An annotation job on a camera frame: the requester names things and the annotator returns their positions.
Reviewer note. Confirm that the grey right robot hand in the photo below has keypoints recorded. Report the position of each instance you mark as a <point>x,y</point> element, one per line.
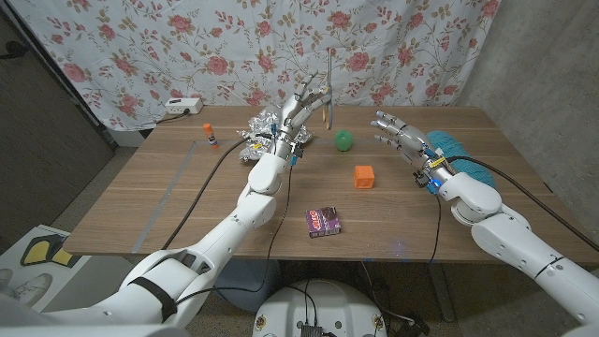
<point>409,140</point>

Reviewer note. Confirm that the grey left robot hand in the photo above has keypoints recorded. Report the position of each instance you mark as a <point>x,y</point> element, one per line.
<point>295,114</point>

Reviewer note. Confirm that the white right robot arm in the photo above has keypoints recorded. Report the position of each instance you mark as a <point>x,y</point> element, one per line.
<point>515,238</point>

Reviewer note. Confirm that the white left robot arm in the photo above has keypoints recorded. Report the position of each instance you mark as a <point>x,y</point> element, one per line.
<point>224,229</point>

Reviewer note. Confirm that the crumpled aluminum foil sheet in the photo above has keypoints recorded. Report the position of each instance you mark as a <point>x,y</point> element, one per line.
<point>257,125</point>

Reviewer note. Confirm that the orange cube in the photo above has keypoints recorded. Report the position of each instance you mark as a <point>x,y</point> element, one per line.
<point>364,177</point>

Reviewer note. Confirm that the purple box of matches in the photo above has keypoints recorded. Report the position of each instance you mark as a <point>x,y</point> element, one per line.
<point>323,222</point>

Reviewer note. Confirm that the teal yarn skein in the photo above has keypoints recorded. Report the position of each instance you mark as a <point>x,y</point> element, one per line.
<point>449,142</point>

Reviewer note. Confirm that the green toy apple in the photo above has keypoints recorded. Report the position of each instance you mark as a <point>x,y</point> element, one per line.
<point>344,140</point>

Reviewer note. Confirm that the glue stick with orange cap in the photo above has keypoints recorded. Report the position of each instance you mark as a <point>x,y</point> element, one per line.
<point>209,133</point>

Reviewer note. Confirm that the floral print backdrop cloth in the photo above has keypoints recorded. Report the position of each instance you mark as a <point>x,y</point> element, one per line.
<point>234,47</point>

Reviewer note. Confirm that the white power strip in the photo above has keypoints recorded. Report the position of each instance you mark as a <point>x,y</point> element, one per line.
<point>183,106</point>

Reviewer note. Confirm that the grey table leg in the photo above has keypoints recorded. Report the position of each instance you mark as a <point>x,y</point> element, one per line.
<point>440,292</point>

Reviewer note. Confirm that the blue-grey stool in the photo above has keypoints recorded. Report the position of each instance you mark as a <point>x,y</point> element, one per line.
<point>248,276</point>

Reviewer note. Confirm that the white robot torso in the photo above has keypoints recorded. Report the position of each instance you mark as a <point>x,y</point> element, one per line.
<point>337,304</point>

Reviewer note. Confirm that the white floor board yellow marks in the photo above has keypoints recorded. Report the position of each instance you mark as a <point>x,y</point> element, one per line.
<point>42,248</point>

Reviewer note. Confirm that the white sneaker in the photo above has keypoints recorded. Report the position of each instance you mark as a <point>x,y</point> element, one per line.
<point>33,288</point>
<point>5,278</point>

